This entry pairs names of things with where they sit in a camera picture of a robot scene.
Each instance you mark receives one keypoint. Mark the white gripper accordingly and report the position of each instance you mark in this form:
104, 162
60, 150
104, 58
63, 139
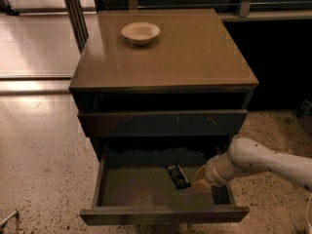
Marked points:
212, 174

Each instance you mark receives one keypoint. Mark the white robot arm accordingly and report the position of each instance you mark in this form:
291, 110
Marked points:
246, 157

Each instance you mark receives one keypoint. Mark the open middle drawer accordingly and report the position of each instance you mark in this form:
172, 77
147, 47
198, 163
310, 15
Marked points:
134, 188

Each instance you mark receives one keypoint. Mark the grey drawer cabinet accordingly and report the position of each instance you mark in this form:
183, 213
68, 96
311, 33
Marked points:
193, 64

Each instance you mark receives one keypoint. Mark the closed top drawer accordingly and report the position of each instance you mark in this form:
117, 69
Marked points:
163, 123

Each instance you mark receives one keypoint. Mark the dark object on floor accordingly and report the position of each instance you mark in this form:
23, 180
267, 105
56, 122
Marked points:
304, 108

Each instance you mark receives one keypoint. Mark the white ceramic bowl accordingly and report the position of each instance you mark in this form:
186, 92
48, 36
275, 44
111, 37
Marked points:
141, 33

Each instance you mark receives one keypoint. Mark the metal leg at corner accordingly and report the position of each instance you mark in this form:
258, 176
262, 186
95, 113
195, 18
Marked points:
3, 222

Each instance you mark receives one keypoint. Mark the metal window frame post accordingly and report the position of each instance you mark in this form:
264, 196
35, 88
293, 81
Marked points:
77, 21

